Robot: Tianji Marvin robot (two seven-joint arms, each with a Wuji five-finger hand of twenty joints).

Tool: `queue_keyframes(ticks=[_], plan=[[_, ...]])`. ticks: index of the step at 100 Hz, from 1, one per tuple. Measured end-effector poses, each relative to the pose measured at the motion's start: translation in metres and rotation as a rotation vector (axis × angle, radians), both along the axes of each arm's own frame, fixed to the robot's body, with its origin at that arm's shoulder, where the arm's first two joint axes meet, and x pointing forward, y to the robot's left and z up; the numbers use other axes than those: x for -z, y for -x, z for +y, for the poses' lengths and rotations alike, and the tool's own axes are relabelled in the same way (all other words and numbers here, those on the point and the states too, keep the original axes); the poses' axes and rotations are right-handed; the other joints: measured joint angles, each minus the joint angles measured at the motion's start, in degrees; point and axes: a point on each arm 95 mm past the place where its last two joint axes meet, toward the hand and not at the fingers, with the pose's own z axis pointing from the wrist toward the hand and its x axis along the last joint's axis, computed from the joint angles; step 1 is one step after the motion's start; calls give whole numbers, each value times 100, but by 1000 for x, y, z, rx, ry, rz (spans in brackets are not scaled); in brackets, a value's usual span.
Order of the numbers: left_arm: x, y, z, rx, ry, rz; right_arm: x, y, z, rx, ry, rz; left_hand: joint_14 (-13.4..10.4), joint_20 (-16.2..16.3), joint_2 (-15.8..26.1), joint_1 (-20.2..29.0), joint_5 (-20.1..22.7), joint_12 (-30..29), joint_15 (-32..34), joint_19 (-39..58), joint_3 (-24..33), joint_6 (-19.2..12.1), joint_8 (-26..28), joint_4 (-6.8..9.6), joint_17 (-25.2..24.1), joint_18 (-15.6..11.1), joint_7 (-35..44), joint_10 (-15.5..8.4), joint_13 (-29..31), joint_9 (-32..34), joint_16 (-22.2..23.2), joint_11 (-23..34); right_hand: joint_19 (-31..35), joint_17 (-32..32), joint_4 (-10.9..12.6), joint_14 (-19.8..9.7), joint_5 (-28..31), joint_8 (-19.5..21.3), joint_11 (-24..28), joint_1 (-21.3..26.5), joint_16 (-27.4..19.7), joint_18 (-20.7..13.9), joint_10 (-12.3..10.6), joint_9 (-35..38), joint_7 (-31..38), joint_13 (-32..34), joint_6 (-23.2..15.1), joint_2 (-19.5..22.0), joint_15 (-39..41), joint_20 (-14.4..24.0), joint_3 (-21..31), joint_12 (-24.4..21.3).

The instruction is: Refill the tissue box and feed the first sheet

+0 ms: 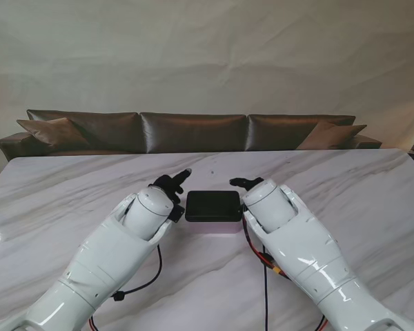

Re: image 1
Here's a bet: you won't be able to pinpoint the brown throw pillow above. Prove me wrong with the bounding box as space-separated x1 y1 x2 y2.
16 117 90 148
296 120 368 150

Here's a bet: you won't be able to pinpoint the red and black arm cables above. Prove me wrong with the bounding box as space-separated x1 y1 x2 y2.
240 205 328 331
88 243 164 331

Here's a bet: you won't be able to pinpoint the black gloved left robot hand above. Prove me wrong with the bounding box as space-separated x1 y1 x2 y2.
148 168 193 205

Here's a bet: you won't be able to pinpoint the black tissue box base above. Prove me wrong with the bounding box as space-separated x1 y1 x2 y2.
184 190 242 223

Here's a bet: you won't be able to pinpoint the brown leather sofa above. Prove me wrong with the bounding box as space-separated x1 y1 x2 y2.
0 109 383 162

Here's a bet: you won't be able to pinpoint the pink tissue box cover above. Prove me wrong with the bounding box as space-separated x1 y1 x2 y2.
189 220 242 235

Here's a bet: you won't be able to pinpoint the beige wrinkled backdrop cloth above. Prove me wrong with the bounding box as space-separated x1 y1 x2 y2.
0 0 414 163

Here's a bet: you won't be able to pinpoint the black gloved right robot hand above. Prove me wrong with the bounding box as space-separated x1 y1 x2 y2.
229 177 265 191

